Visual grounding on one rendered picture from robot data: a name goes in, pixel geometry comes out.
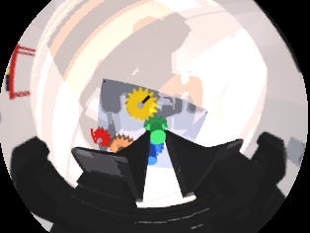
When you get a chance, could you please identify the red gear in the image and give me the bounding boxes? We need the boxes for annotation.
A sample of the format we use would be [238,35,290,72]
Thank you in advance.
[93,128,111,147]

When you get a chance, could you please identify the blue gear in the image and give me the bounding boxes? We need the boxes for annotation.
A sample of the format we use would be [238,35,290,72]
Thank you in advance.
[147,141,164,165]

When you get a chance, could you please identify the yellow gear with black stripe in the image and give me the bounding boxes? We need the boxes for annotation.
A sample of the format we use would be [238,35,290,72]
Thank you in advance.
[123,88,159,121]

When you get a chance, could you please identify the green gear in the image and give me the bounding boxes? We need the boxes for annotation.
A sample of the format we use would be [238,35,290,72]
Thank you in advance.
[143,114,168,144]

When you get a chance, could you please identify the orange gear with hub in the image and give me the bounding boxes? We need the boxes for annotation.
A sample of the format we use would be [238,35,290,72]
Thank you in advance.
[108,136,134,152]

